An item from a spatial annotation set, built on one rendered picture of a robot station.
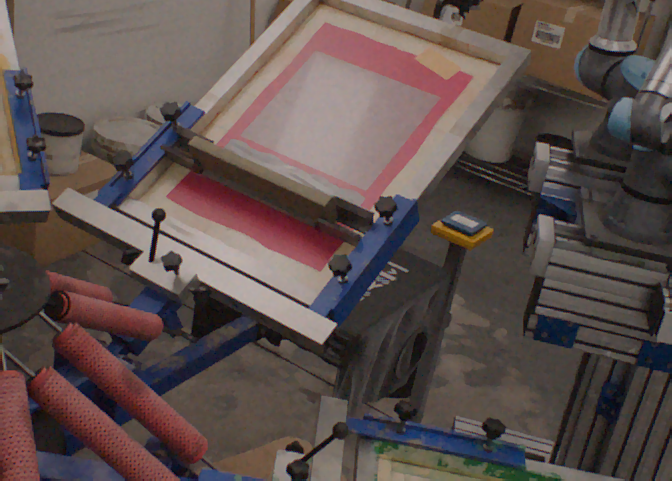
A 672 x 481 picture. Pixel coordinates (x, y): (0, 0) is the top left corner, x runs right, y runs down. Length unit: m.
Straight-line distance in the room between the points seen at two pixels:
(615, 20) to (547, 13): 2.54
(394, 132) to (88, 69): 2.61
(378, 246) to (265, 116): 0.50
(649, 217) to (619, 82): 0.56
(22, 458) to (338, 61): 1.32
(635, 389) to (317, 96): 1.06
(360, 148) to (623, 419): 1.00
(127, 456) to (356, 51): 1.23
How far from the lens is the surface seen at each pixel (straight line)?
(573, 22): 5.33
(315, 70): 2.47
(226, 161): 2.18
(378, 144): 2.28
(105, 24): 4.73
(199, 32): 5.22
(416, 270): 2.65
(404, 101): 2.36
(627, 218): 2.34
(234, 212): 2.22
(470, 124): 2.25
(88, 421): 1.59
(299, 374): 3.87
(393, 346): 2.58
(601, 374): 2.79
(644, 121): 2.04
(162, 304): 2.02
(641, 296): 2.41
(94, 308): 1.77
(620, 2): 2.84
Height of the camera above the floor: 2.14
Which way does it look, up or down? 26 degrees down
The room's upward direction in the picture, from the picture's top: 11 degrees clockwise
